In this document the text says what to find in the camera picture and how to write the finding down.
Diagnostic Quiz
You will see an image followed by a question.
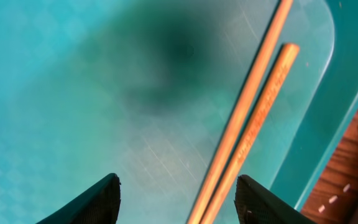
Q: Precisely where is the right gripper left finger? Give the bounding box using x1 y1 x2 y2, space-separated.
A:
40 173 121 224

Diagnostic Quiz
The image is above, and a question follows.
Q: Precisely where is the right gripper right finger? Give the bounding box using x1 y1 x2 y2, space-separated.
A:
234 175 314 224

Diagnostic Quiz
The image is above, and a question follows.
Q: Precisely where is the teal serving tray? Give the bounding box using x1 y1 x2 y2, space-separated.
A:
0 0 358 223

